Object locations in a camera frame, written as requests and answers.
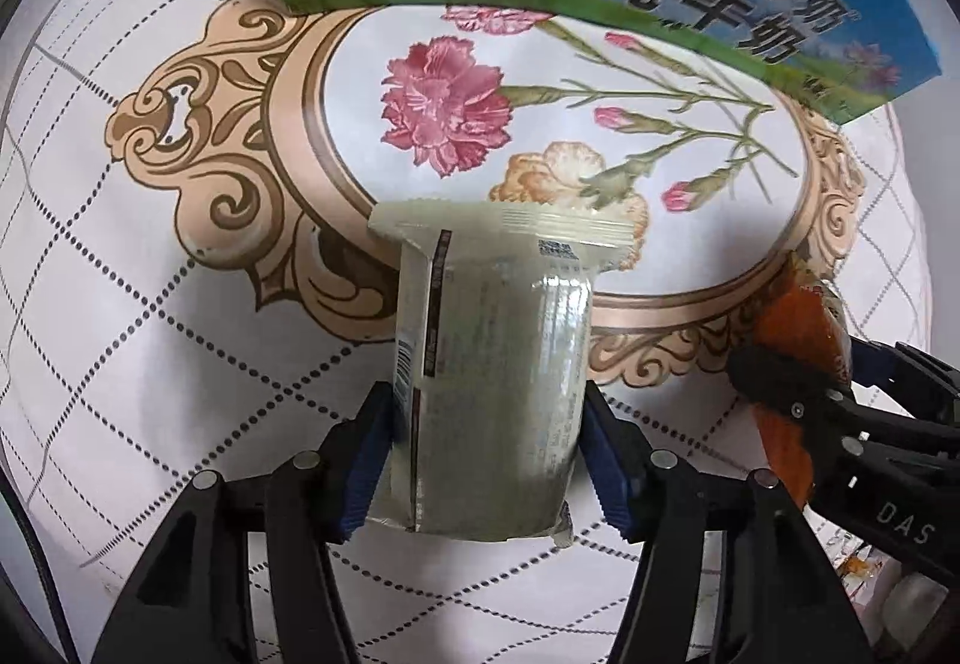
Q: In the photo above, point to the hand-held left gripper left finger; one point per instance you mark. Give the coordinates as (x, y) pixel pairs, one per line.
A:
(367, 465)

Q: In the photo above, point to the floral quilted mattress cover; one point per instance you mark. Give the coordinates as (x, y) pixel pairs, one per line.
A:
(150, 349)

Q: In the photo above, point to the clear snack packet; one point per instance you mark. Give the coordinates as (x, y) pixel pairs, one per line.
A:
(487, 394)

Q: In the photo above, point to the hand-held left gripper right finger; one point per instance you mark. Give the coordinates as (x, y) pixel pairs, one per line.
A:
(609, 465)

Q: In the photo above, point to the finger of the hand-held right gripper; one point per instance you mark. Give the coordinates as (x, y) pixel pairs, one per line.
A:
(787, 390)
(900, 364)

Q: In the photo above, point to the orange snack packet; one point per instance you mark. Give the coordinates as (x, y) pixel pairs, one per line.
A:
(795, 326)

